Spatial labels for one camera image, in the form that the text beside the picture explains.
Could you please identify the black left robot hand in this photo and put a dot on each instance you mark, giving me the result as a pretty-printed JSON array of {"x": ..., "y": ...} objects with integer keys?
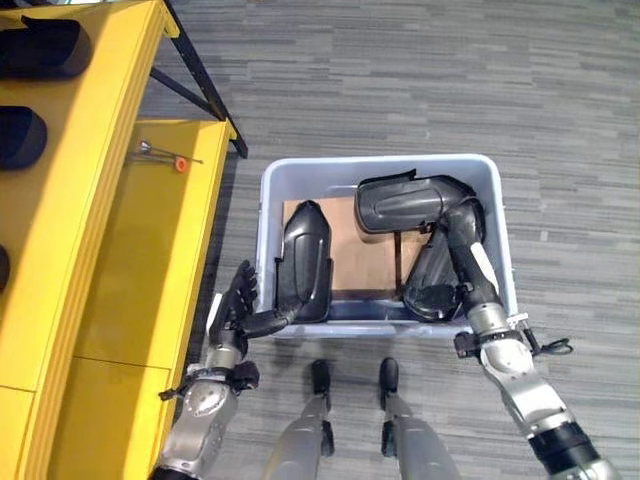
[{"x": 237, "y": 305}]

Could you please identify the thin tool with orange cap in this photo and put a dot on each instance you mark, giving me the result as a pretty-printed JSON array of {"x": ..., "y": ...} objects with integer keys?
[{"x": 180, "y": 164}]

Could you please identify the silver left robot leg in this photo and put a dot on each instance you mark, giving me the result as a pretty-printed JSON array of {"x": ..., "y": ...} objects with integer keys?
[{"x": 300, "y": 440}]

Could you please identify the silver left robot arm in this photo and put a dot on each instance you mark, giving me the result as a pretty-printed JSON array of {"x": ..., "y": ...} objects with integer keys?
[{"x": 200, "y": 415}]

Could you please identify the large black sole-shaped part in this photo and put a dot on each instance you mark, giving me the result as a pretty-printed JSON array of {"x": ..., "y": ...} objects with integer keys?
[{"x": 400, "y": 205}]

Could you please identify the pale grey plastic box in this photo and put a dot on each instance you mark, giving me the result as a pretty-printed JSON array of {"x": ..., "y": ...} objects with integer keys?
[{"x": 492, "y": 200}]

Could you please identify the yellow metal shelf unit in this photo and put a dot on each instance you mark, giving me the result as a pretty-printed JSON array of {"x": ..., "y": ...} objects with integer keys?
[{"x": 100, "y": 280}]

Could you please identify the silver right robot leg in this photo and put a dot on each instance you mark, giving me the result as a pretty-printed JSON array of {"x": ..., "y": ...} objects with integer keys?
[{"x": 415, "y": 440}]

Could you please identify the silver robot leg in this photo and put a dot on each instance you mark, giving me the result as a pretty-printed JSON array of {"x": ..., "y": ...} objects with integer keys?
[
  {"x": 300, "y": 440},
  {"x": 415, "y": 440}
]

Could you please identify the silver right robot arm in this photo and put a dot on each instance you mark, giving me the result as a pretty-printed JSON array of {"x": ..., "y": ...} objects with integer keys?
[{"x": 530, "y": 395}]

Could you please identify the brown cardboard sheet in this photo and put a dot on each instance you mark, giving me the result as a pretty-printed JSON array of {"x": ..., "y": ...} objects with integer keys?
[{"x": 360, "y": 260}]

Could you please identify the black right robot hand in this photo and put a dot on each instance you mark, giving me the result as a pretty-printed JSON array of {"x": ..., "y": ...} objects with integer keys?
[{"x": 472, "y": 255}]

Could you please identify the black shelf frame brace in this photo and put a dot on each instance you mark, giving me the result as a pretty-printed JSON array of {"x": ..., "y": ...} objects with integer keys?
[{"x": 204, "y": 80}]

